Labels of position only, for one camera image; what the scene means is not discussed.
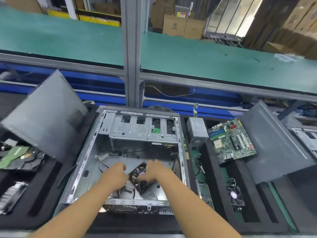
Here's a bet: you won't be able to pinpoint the small black cooling fan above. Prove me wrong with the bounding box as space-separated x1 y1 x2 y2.
227 178 246 211

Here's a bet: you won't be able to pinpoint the person's right forearm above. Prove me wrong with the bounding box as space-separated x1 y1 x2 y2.
156 175 243 238

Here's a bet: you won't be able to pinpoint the white cable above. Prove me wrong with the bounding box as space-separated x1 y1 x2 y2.
144 85 195 98

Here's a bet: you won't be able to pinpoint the open grey computer case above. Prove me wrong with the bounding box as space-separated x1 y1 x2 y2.
60 105 192 216

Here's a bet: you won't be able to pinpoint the grey power supply unit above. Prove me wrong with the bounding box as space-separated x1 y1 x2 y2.
186 117 209 147

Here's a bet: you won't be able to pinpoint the silver antistatic bag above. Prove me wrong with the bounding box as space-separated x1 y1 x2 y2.
0 181 28 215

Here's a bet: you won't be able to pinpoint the person's left forearm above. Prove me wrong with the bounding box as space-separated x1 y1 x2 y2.
28 179 124 238

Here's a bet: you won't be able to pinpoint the person's left hand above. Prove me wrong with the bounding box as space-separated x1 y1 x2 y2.
100 162 130 194

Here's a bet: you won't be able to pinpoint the stack of cardboard boxes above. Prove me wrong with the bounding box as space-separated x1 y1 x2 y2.
151 0 206 40

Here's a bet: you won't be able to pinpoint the hard drive with green board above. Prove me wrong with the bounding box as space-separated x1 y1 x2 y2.
0 146 45 172

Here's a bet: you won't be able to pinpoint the black case fan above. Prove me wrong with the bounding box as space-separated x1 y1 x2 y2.
127 161 159 195

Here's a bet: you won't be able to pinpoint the person's right hand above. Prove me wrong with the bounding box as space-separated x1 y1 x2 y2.
137 160 177 189

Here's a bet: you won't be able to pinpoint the green motherboard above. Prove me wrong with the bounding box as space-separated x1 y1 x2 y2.
207 118 257 162

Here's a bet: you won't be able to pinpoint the plain grey case side panel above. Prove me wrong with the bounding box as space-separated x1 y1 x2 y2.
240 100 317 185

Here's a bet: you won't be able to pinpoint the grey vented case side panel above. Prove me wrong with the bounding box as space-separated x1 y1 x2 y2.
0 69 89 163

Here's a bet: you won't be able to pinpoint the silver computer chassis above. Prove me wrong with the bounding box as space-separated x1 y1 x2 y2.
285 122 317 160

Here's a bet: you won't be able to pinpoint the silver metal bracket plate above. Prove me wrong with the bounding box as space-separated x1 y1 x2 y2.
198 183 215 210

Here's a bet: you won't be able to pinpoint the clear plastic bag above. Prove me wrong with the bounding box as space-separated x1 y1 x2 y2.
273 53 298 63

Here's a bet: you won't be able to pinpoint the brown cardboard box pile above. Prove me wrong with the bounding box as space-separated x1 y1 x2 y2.
241 0 317 60

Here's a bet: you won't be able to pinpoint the black foam tray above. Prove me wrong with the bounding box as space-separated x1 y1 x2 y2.
0 92 98 231
182 115 317 233

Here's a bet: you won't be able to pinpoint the aluminium frame post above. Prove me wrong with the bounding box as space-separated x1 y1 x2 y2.
120 0 149 108

